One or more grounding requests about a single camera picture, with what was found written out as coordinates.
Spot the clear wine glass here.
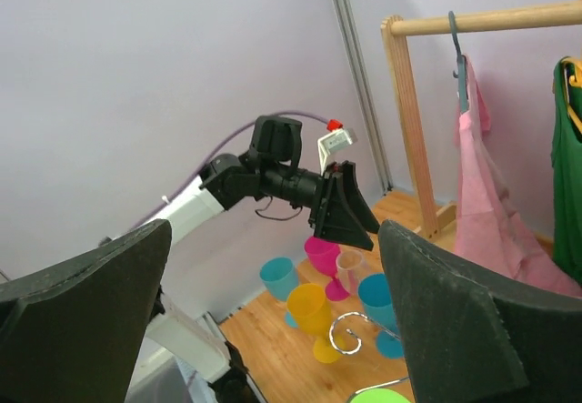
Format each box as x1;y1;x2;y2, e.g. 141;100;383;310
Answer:
336;250;371;296

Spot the yellow clothes hanger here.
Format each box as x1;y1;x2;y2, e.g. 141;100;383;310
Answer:
560;56;581;136

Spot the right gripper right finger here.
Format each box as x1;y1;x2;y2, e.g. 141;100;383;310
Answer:
378;220;581;402

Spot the pink t-shirt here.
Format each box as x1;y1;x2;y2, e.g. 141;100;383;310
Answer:
455;60;581;297

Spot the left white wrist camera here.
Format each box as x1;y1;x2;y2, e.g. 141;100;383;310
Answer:
317;119;357;173

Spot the green plastic wine glass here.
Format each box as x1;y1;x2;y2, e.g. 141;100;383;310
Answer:
347;388;410;403

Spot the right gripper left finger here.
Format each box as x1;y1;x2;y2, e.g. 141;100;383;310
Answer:
1;220;172;402

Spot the magenta plastic wine glass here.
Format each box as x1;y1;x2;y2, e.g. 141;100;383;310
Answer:
304;237;350;302

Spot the chrome wine glass rack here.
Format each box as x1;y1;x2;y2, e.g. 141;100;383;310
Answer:
327;310;413;402

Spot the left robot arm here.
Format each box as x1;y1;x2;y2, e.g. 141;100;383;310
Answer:
137;111;380;402

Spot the blue wine glass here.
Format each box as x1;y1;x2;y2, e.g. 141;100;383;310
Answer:
259;257;300;303
357;273;404;359

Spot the green tank top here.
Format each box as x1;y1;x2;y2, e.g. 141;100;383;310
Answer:
551;61;581;282

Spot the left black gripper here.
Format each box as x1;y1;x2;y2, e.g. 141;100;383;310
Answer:
308;161;380;251

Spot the wooden clothes rack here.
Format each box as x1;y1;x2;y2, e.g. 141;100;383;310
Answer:
380;0;582;245

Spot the aluminium frame rail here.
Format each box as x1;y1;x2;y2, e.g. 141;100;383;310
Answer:
332;0;393;194

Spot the grey clothes hanger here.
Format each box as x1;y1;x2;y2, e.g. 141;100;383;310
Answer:
448;11;469;114

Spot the yellow plastic wine glass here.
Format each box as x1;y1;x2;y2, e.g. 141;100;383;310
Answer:
286;283;341;364

